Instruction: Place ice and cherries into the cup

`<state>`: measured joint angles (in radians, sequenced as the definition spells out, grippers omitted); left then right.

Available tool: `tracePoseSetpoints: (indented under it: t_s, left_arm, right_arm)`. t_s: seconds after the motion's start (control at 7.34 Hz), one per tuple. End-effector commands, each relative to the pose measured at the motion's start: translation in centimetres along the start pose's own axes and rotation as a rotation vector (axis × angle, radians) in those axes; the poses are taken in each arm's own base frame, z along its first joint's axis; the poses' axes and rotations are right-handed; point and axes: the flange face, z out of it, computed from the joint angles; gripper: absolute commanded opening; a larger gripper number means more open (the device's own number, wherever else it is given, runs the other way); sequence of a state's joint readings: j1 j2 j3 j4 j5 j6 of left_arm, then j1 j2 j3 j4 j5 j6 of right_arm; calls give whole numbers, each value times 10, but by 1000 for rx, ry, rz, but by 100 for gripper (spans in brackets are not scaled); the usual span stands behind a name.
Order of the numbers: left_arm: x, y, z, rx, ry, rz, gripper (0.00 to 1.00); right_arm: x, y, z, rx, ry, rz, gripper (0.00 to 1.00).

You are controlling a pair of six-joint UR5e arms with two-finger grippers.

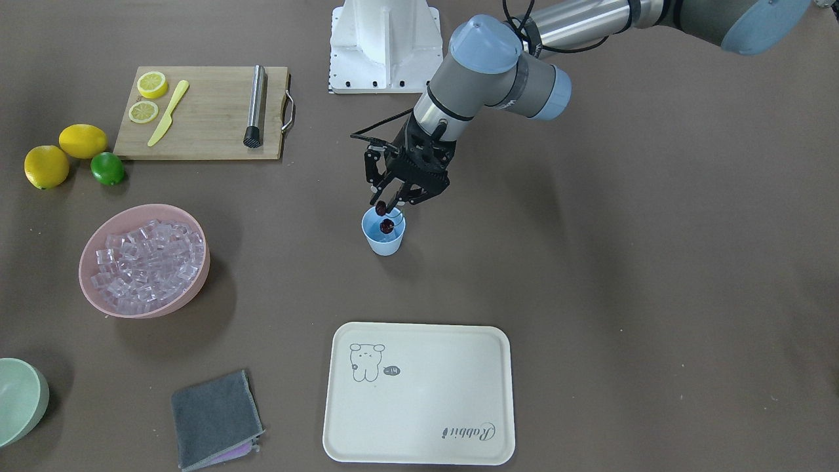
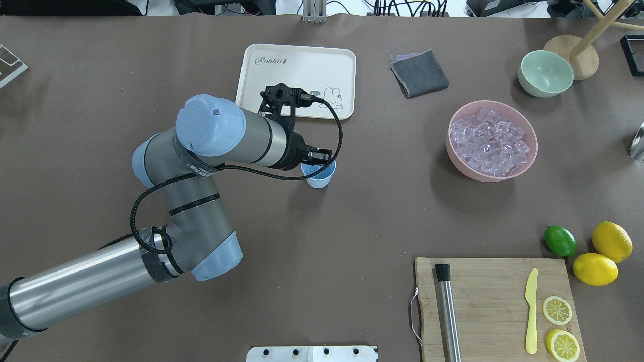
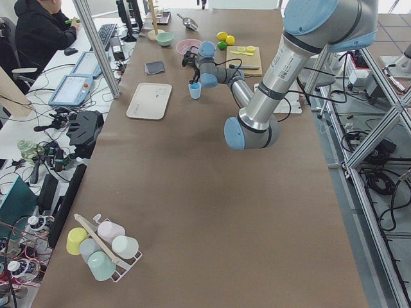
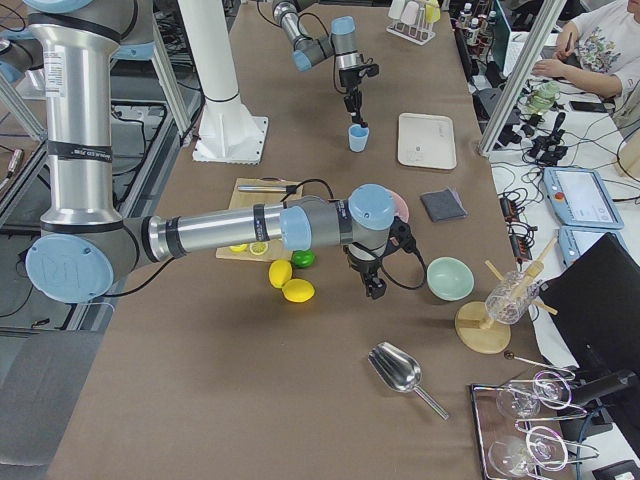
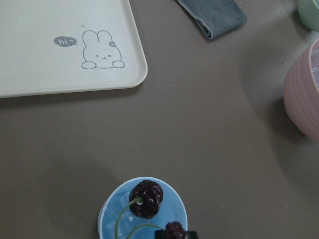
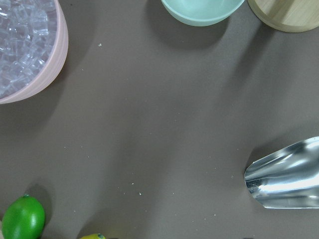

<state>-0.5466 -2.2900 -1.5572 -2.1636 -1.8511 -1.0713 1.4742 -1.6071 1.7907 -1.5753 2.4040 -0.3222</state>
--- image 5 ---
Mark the grey folded cloth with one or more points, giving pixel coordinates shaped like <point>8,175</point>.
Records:
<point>215,17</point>

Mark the green bowl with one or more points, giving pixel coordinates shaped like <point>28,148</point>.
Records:
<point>308,11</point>

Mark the dark cherries pair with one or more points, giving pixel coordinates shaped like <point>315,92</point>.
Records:
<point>144,202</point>

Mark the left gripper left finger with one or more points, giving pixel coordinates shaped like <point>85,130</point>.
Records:
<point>160,234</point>

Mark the pink bowl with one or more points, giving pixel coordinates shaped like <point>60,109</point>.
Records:
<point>301,95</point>

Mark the blue plastic cup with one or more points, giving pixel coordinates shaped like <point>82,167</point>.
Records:
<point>171,209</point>

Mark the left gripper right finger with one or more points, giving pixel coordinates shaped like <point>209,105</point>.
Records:
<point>192,235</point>

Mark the cream rabbit tray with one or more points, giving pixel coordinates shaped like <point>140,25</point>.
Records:
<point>60,46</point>

